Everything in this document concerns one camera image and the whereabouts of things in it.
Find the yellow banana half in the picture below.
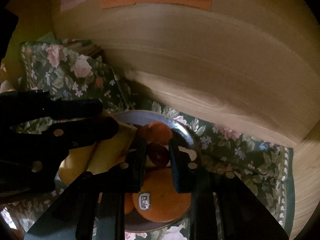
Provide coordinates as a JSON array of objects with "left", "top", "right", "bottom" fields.
[{"left": 58, "top": 144, "right": 95, "bottom": 185}]

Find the small tangerine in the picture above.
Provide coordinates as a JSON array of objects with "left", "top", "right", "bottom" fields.
[{"left": 124, "top": 193, "right": 135, "bottom": 215}]

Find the orange with Dole sticker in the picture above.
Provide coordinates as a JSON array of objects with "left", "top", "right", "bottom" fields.
[{"left": 132, "top": 168, "right": 191, "bottom": 223}]

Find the dark round plate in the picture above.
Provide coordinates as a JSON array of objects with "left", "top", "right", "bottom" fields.
[{"left": 109, "top": 109, "right": 201, "bottom": 233}]

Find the floral dark green cloth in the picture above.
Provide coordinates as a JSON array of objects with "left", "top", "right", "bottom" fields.
[{"left": 4, "top": 100, "right": 295, "bottom": 240}]

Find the floral cushion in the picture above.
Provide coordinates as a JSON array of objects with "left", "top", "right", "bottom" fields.
[{"left": 20, "top": 42, "right": 133, "bottom": 113}]

